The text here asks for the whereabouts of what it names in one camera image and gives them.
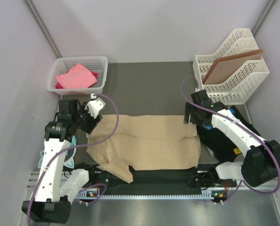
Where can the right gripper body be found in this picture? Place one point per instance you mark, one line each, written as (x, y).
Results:
(195, 118)

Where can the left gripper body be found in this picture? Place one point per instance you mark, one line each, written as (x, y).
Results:
(84, 121)

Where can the beige t shirt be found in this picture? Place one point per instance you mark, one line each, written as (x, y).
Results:
(147, 142)

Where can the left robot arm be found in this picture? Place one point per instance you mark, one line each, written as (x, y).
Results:
(51, 201)

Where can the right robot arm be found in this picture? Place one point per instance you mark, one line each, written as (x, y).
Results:
(261, 157)

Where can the black graphic t shirt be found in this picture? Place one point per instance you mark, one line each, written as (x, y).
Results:
(223, 148)

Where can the white file organizer rack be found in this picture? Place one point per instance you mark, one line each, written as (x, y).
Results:
(237, 89)

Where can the pink folded t shirt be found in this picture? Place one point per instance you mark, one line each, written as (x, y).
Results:
(76, 77)

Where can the teal headphones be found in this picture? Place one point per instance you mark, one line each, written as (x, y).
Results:
(69, 159)

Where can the brown cardboard sheet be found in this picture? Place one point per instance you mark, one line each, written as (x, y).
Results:
(224, 67)

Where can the white plastic basket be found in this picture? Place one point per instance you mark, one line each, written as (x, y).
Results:
(78, 75)

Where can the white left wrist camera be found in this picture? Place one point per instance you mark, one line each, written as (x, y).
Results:
(95, 105)

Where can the aluminium frame rail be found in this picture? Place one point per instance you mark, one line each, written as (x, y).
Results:
(206, 180)

